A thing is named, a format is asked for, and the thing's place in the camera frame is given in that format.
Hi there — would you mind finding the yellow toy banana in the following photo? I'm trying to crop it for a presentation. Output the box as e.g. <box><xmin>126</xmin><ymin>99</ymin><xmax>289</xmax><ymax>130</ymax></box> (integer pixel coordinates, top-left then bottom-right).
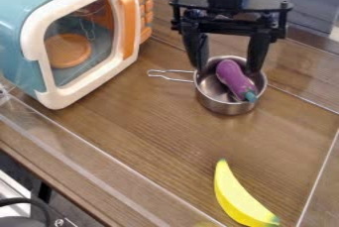
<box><xmin>213</xmin><ymin>159</ymin><xmax>280</xmax><ymax>227</ymax></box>

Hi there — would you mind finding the orange microwave turntable plate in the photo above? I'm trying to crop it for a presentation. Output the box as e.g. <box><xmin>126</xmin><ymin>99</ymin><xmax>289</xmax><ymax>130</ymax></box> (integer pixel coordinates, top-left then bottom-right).
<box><xmin>45</xmin><ymin>34</ymin><xmax>90</xmax><ymax>68</ymax></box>

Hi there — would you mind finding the black cable bottom left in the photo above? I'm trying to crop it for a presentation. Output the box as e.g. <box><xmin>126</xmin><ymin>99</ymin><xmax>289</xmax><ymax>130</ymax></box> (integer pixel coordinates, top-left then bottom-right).
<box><xmin>0</xmin><ymin>198</ymin><xmax>48</xmax><ymax>227</ymax></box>

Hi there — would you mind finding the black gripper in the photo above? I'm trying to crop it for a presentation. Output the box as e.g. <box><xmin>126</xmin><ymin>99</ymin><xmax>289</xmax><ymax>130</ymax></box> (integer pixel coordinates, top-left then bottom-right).
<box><xmin>169</xmin><ymin>0</ymin><xmax>292</xmax><ymax>74</ymax></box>

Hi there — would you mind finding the purple toy eggplant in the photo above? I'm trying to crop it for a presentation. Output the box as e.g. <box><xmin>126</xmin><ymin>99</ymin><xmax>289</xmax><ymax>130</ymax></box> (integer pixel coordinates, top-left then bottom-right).
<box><xmin>216</xmin><ymin>59</ymin><xmax>256</xmax><ymax>102</ymax></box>

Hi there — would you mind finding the clear acrylic barrier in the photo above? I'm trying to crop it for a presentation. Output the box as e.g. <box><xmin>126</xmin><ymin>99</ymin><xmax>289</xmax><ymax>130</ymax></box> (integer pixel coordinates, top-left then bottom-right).
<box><xmin>0</xmin><ymin>88</ymin><xmax>227</xmax><ymax>227</ymax></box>

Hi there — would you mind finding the blue toy microwave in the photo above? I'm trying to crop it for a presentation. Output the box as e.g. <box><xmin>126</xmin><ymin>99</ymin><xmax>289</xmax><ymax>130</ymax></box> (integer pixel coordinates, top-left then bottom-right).
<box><xmin>0</xmin><ymin>0</ymin><xmax>153</xmax><ymax>109</ymax></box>

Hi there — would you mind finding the silver pot with wire handle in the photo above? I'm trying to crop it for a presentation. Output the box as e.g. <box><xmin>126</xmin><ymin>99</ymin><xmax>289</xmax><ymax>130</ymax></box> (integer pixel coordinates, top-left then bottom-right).
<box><xmin>146</xmin><ymin>56</ymin><xmax>267</xmax><ymax>116</ymax></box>

